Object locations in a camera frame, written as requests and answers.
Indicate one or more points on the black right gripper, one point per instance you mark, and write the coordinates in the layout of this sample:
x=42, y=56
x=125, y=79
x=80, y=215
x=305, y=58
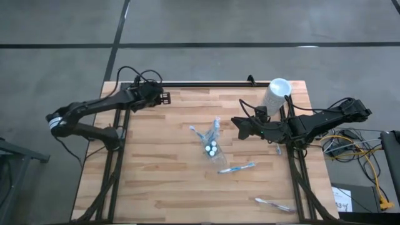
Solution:
x=262, y=131

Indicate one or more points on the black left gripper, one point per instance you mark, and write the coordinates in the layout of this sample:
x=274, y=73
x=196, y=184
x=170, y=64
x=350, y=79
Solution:
x=150, y=93

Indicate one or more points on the clear acrylic organizer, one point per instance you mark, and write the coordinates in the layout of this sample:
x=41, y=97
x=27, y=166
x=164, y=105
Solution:
x=220, y=161

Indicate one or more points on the purple toothbrush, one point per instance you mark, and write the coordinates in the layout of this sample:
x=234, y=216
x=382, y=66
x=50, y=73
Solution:
x=275, y=205

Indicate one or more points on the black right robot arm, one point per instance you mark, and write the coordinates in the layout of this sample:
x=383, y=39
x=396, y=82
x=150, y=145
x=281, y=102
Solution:
x=325, y=120

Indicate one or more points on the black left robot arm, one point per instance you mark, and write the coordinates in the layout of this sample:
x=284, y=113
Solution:
x=93, y=104

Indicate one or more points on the white wrapped cup stack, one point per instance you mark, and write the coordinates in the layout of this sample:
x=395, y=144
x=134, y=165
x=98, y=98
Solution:
x=278, y=90

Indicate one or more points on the black power brick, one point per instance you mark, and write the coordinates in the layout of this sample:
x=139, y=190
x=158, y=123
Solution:
x=350, y=134

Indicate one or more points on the white paper sheet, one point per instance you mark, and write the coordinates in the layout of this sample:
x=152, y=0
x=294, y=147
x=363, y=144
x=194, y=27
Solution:
x=341, y=197

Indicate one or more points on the grey metal stand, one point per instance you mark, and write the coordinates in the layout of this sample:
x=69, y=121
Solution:
x=18, y=154

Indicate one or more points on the black floor box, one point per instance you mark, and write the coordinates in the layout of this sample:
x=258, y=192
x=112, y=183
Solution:
x=365, y=200

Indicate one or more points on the black case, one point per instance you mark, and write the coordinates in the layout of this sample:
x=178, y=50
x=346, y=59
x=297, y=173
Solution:
x=392, y=156

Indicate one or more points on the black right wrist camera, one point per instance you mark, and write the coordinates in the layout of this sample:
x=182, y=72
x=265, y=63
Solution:
x=261, y=113

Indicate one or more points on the black metal table frame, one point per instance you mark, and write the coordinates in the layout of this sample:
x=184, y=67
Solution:
x=218, y=84

